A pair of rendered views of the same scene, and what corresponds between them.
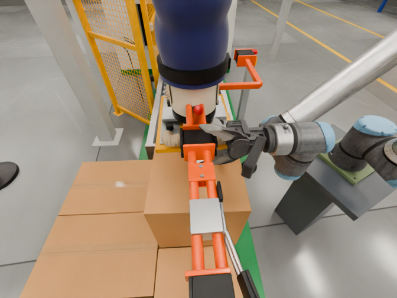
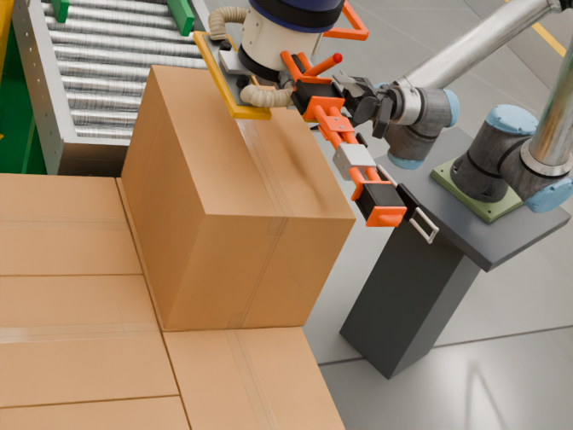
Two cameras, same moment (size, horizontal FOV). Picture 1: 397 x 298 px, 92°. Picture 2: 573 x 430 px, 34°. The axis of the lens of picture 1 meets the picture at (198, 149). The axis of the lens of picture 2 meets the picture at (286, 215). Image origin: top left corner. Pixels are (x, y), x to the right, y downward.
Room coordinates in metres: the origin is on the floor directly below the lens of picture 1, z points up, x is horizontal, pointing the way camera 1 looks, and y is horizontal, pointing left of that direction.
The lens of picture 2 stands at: (-1.22, 0.93, 2.29)
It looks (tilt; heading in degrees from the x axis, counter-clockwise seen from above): 37 degrees down; 329
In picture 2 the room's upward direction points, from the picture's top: 23 degrees clockwise
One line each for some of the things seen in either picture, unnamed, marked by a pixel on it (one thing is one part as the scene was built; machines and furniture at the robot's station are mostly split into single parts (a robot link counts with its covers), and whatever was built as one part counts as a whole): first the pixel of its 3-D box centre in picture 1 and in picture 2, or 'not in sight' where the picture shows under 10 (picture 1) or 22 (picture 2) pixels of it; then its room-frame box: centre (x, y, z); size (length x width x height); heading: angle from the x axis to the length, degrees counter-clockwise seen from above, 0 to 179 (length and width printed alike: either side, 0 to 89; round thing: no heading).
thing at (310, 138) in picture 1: (305, 138); (430, 107); (0.39, -0.31, 1.24); 0.12 x 0.09 x 0.10; 94
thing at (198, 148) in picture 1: (198, 142); (317, 98); (0.37, 0.00, 1.24); 0.10 x 0.08 x 0.06; 94
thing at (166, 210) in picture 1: (196, 175); (228, 195); (0.60, 0.01, 0.74); 0.60 x 0.40 x 0.40; 2
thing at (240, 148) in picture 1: (247, 139); (369, 101); (0.39, -0.14, 1.24); 0.12 x 0.09 x 0.08; 94
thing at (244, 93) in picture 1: (241, 107); not in sight; (1.58, -0.43, 0.50); 0.07 x 0.07 x 1.00; 3
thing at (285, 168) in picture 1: (290, 159); (410, 140); (0.41, -0.31, 1.12); 0.12 x 0.09 x 0.12; 12
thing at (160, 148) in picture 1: (170, 117); (232, 68); (0.62, 0.11, 1.13); 0.34 x 0.10 x 0.05; 4
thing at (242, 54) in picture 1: (244, 57); not in sight; (0.94, -0.22, 1.24); 0.09 x 0.08 x 0.05; 94
